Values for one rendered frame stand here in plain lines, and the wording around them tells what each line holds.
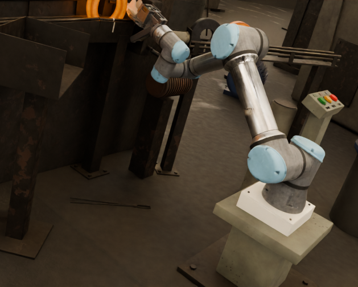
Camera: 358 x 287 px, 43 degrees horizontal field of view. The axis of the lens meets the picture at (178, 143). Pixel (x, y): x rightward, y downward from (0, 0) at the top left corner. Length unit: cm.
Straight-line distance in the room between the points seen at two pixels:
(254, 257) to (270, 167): 38
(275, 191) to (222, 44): 51
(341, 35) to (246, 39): 276
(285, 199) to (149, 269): 53
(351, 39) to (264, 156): 290
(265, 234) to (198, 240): 46
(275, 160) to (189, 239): 65
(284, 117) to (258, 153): 75
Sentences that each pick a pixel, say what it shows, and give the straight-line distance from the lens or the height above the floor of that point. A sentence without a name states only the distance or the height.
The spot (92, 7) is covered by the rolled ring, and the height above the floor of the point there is 74.
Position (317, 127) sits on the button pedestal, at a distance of 210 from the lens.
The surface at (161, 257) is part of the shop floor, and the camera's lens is 173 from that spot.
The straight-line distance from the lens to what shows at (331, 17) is 427.
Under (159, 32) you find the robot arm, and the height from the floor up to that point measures 72.
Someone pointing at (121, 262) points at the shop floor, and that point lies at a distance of 166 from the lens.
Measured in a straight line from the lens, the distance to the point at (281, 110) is 210.
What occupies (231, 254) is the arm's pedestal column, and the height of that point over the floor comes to 12.
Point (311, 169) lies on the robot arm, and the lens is 150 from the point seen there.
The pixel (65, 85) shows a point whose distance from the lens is 135.
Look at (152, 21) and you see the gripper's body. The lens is 185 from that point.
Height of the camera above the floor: 103
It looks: 23 degrees down
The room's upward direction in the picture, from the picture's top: 16 degrees clockwise
